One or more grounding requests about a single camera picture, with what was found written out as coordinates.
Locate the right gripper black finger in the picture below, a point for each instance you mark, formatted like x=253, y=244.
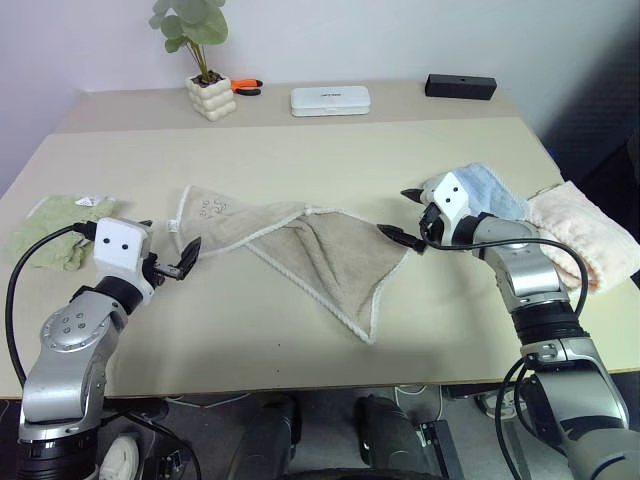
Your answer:
x=415, y=195
x=400, y=236

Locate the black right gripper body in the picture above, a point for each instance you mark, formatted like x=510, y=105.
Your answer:
x=437, y=227

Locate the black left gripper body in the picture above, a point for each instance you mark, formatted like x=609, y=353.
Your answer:
x=162, y=273

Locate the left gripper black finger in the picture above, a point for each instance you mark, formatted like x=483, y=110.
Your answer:
x=191, y=254
x=145, y=222

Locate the beige towel with white trim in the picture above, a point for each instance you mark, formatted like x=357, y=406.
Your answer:
x=320, y=250

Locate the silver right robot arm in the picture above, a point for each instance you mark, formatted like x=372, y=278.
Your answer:
x=530, y=270

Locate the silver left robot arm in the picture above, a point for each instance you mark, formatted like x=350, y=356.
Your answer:
x=65, y=350

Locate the blue towel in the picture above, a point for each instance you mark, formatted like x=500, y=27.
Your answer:
x=490, y=187

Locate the green towel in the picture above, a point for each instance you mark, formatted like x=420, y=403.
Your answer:
x=50, y=235

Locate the pink towel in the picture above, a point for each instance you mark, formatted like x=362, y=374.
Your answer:
x=575, y=225

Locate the black rectangular box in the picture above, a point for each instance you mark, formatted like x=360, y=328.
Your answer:
x=460, y=86

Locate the white flat case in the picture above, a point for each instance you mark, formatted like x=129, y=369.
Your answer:
x=330, y=101

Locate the potted plant in white pot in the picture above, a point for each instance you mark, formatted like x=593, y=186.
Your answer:
x=210, y=97

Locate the white wheel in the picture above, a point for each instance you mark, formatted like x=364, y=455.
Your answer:
x=120, y=456

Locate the dark rounded shape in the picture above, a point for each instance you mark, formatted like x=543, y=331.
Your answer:
x=385, y=435
x=270, y=435

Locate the black metal bar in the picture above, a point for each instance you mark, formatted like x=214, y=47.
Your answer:
x=442, y=447

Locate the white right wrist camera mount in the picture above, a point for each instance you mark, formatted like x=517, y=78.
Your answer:
x=450, y=197

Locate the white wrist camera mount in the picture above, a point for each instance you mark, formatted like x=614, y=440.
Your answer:
x=450, y=197
x=122, y=250

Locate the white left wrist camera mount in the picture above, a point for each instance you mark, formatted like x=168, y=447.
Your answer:
x=122, y=250

